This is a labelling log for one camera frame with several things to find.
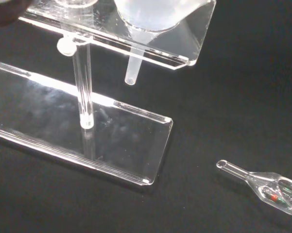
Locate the clear acrylic funnel stand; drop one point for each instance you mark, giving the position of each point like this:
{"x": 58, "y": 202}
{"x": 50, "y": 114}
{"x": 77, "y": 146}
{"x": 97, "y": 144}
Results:
{"x": 63, "y": 116}

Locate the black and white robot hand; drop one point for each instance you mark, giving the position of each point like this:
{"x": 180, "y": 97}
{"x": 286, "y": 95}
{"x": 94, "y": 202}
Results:
{"x": 5, "y": 11}

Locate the black cloth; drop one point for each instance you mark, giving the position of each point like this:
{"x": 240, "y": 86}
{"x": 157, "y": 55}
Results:
{"x": 233, "y": 102}

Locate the clear glass weighing funnel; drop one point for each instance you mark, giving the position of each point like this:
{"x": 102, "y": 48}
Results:
{"x": 272, "y": 188}

